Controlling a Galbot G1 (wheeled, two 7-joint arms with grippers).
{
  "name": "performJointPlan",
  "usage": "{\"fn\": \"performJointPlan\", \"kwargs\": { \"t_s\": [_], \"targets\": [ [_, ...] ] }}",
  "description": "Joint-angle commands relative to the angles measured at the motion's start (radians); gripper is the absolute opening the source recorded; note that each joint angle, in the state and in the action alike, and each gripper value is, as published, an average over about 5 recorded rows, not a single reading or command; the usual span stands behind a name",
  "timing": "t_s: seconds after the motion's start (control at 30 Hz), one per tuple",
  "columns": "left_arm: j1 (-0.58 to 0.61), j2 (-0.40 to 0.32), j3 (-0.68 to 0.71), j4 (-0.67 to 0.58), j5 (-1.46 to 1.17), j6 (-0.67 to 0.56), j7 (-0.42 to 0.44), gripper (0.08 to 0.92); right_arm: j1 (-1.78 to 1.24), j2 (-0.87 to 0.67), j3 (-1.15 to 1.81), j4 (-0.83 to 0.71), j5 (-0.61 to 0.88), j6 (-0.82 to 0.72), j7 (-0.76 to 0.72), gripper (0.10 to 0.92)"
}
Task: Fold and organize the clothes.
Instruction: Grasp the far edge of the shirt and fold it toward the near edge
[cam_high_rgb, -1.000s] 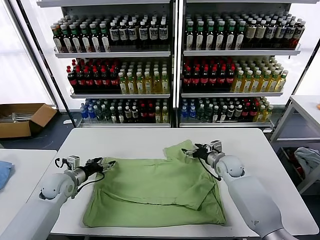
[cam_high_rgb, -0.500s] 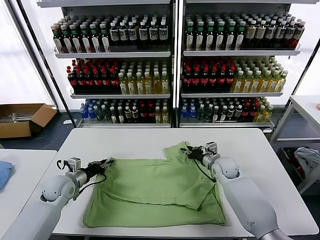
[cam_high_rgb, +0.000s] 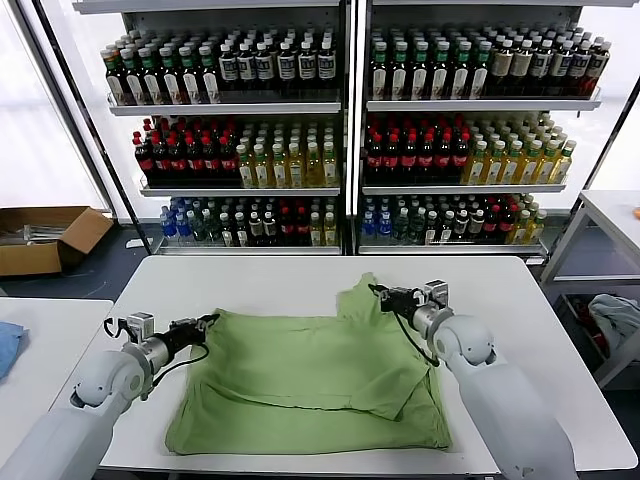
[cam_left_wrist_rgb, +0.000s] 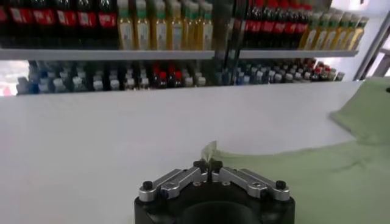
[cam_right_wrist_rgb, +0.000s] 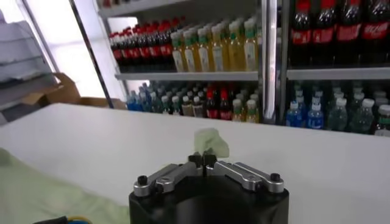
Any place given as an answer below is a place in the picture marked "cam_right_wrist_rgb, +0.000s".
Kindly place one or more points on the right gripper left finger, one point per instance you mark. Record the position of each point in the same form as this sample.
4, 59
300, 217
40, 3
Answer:
170, 176

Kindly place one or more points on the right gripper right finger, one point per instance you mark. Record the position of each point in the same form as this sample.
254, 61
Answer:
243, 176

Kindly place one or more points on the light green shirt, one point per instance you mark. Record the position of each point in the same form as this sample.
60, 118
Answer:
45, 194

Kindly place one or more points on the small yellow juice bottle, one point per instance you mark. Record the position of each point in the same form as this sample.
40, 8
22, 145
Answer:
252, 112
239, 112

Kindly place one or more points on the small dark drink bottle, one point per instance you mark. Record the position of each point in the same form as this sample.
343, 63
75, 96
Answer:
198, 109
176, 107
187, 108
166, 106
384, 123

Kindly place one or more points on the small red cola bottle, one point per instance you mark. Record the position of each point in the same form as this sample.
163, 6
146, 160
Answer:
212, 106
225, 107

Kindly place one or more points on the small blue drink bottle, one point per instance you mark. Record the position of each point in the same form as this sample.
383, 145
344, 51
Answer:
140, 102
315, 118
131, 103
294, 115

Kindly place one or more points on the grey metal shelf unit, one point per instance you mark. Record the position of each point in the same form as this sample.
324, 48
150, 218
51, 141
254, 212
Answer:
335, 73
189, 76

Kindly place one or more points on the red cap cola bottle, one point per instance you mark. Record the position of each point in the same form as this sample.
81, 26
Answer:
165, 45
154, 45
375, 30
348, 32
301, 33
144, 47
134, 48
116, 50
125, 48
323, 33

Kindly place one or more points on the brown cardboard box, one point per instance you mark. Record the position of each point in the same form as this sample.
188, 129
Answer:
64, 91

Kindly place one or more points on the black slanted metal pole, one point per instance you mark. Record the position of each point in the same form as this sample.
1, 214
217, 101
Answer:
91, 54

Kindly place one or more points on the grey tiered rack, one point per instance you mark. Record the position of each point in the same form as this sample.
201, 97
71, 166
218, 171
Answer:
21, 61

